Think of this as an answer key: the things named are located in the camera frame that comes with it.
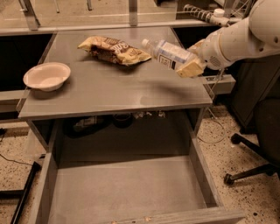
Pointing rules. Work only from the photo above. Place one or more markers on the white power strip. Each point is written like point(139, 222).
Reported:
point(215, 17)

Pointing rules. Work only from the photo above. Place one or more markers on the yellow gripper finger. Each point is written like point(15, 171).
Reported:
point(196, 47)
point(191, 68)

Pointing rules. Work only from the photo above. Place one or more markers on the black metal floor frame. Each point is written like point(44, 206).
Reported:
point(18, 179)

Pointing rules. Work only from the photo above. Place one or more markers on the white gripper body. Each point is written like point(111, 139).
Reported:
point(210, 52)

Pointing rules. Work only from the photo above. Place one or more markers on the grey counter cabinet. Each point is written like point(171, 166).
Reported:
point(96, 87)

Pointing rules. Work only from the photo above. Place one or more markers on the dark items inside cabinet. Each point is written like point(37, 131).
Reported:
point(87, 125)

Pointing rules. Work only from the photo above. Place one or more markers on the blue labelled plastic bottle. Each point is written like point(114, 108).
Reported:
point(167, 54)

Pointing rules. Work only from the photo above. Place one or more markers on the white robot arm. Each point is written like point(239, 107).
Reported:
point(255, 36)

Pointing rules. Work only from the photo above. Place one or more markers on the yellow brown chip bag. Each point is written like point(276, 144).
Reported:
point(113, 50)

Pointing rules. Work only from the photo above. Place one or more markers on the white paper bowl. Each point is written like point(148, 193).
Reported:
point(47, 76)

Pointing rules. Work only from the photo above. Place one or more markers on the open grey top drawer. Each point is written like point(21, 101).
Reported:
point(128, 177)

